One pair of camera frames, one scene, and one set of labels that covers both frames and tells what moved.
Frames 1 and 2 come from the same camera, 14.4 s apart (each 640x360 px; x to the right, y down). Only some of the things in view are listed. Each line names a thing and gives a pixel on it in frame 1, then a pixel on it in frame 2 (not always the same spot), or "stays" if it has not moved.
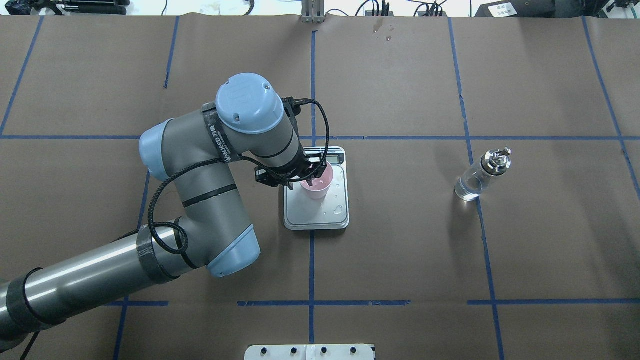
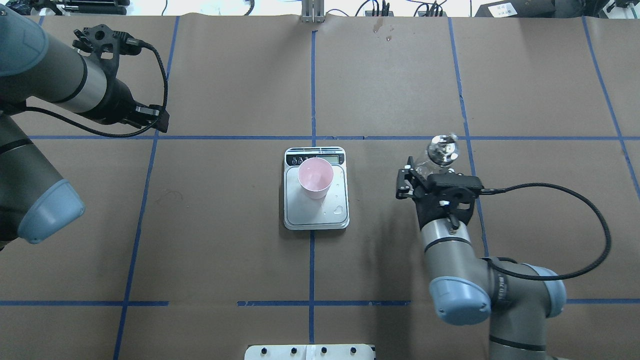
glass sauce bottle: x=493 y=162 → x=442 y=150
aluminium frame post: x=312 y=11 stays
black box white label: x=517 y=9 stays
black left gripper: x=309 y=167 → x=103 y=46
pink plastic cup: x=320 y=186 stays
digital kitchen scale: x=331 y=212 stays
